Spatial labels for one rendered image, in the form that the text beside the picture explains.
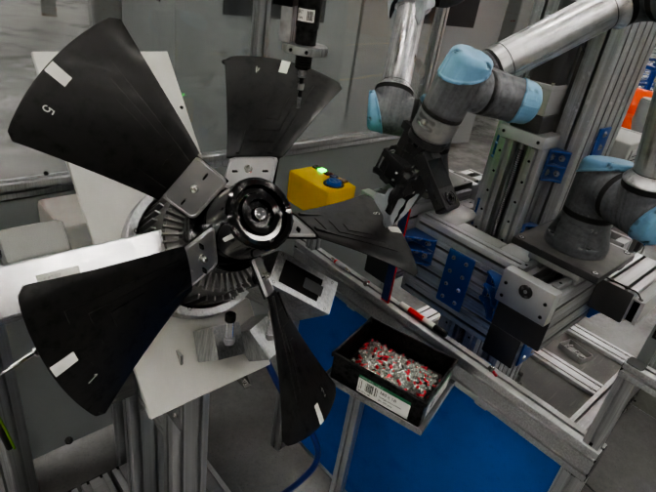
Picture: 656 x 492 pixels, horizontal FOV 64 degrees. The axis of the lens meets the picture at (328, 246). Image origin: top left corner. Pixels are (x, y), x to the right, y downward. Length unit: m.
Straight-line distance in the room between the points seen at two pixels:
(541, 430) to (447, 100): 0.67
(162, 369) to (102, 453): 1.08
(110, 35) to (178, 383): 0.59
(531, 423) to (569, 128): 0.78
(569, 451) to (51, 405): 1.47
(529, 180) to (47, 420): 1.62
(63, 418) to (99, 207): 1.07
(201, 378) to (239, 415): 1.11
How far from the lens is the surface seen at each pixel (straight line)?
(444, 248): 1.57
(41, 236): 0.92
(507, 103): 0.94
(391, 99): 1.56
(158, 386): 1.02
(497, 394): 1.20
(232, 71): 1.06
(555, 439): 1.17
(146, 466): 1.67
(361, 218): 1.04
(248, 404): 2.19
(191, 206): 0.87
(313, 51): 0.82
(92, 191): 1.04
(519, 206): 1.56
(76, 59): 0.85
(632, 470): 2.53
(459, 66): 0.88
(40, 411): 1.92
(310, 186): 1.36
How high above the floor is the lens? 1.59
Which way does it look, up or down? 29 degrees down
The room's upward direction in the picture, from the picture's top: 9 degrees clockwise
